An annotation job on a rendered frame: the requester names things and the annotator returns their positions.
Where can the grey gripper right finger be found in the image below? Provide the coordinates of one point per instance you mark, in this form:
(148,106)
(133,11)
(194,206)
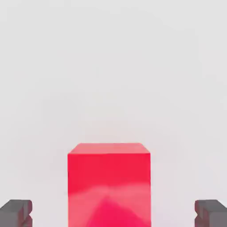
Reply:
(212,213)

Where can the small red cube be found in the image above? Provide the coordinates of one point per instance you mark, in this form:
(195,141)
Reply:
(109,184)

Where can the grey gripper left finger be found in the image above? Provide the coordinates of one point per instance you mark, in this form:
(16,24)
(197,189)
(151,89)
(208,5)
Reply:
(14,213)

